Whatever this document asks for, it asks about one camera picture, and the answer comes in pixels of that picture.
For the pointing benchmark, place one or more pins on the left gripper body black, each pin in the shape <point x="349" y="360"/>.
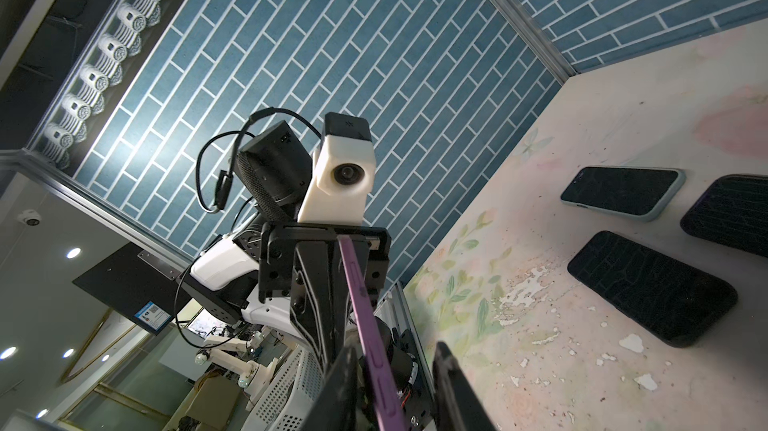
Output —
<point x="277" y="254"/>

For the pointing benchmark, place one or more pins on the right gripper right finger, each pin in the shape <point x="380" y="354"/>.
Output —
<point x="457" y="407"/>

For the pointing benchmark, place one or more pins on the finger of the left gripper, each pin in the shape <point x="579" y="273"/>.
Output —
<point x="320" y="299"/>

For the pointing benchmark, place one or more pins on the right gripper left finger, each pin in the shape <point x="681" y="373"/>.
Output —
<point x="335" y="407"/>

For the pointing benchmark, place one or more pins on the black phone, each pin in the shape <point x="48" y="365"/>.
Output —
<point x="675" y="302"/>
<point x="387" y="405"/>
<point x="731" y="212"/>

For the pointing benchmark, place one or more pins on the blue phone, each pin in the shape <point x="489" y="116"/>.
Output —
<point x="638" y="193"/>

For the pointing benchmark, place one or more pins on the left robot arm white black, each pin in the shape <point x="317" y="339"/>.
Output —
<point x="276" y="169"/>

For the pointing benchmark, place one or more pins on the ceiling light strip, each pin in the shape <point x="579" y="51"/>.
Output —
<point x="98" y="68"/>

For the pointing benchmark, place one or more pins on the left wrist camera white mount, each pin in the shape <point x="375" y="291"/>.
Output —
<point x="343" y="173"/>

